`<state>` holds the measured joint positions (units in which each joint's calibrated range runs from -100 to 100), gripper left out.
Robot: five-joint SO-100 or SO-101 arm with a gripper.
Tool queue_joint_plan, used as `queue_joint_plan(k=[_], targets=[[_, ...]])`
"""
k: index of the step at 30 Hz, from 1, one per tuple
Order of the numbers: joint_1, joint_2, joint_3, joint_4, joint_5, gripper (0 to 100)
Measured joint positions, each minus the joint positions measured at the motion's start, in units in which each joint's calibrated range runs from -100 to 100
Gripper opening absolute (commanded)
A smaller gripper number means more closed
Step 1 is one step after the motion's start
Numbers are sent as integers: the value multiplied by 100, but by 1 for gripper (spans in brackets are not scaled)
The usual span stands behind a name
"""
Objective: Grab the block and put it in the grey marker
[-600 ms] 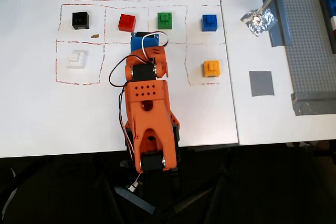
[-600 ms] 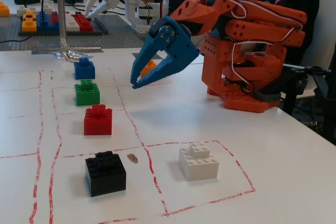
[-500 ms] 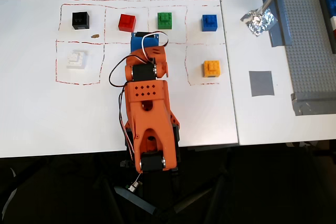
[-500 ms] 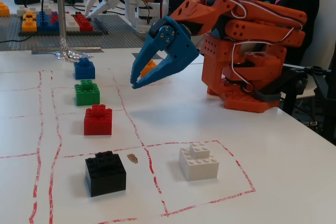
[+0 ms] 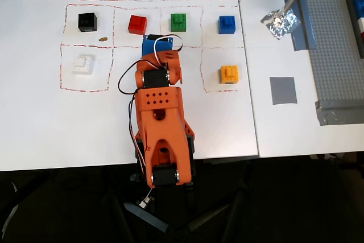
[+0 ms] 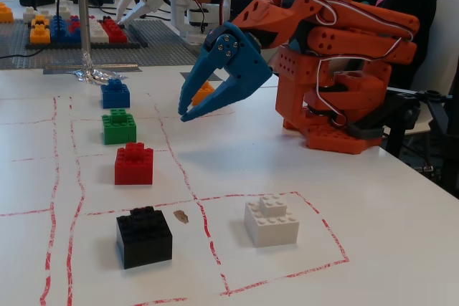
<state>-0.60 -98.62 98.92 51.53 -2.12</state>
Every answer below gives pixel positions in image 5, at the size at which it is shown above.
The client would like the blue brick block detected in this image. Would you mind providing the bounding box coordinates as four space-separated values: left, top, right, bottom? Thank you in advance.
217 15 237 35

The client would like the long grey tape strip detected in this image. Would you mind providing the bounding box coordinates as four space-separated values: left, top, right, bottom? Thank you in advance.
283 0 317 52

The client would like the blue brick on plate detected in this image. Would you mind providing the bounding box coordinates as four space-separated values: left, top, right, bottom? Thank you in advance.
352 0 364 18

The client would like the white brick block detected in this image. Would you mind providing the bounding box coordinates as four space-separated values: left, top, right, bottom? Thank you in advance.
71 53 96 76

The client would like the grey studded baseplate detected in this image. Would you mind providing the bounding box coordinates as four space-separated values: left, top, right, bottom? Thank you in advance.
292 0 364 110

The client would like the white gripper servo cable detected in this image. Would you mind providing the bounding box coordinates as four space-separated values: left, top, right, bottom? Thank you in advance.
153 34 185 69

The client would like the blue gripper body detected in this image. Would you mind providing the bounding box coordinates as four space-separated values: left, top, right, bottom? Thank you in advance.
141 34 175 57

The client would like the red brick block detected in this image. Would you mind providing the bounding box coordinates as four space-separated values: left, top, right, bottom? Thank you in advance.
127 14 148 36

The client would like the crumpled aluminium foil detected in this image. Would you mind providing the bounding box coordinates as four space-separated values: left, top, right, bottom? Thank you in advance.
259 8 302 40

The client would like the white cable connector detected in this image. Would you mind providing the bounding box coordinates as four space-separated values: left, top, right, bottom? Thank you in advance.
138 194 155 209

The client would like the arm servo cable bundle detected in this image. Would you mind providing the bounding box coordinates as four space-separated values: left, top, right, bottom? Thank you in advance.
118 60 149 170

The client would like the green brick block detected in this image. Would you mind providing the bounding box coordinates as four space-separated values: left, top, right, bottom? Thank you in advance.
170 13 189 32

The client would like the grey tape square marker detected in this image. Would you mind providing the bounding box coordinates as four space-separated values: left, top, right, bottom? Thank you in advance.
269 76 299 106

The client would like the black brick block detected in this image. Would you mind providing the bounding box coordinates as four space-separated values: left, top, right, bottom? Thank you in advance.
77 12 98 33

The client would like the yellow-orange brick block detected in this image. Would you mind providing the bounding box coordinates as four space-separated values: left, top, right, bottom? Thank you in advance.
219 65 240 85

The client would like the wide grey tape strip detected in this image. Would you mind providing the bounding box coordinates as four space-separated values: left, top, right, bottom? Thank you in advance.
315 99 364 126

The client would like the grey flat bar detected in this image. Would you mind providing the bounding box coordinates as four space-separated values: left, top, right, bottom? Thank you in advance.
123 201 171 234

